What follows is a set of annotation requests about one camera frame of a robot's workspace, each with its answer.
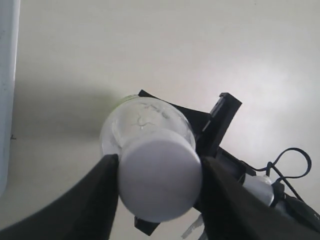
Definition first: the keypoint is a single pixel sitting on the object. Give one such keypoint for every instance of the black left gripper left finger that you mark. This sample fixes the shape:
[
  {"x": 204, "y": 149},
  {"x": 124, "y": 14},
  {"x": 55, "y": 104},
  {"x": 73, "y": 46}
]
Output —
[{"x": 85, "y": 212}]

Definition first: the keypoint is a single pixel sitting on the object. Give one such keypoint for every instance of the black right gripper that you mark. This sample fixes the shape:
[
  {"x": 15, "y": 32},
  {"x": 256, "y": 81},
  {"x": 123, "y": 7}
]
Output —
[{"x": 220, "y": 219}]

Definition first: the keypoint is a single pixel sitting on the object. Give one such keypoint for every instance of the clear plastic drink bottle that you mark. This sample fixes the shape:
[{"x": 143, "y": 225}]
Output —
[{"x": 136, "y": 115}]

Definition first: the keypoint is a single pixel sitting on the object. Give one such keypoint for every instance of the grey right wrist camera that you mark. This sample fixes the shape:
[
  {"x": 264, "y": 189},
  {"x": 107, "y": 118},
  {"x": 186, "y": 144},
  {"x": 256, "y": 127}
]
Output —
[{"x": 260, "y": 187}]

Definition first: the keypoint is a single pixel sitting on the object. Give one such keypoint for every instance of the white rectangular plastic tray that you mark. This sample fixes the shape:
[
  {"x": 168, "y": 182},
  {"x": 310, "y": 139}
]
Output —
[{"x": 9, "y": 30}]

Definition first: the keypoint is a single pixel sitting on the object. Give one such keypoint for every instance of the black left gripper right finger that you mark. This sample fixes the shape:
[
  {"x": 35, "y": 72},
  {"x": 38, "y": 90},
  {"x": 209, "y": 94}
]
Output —
[{"x": 265, "y": 223}]

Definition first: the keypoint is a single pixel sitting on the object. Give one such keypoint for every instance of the white bottle cap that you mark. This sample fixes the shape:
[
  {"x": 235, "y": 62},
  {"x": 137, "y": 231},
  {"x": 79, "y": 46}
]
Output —
[{"x": 159, "y": 176}]

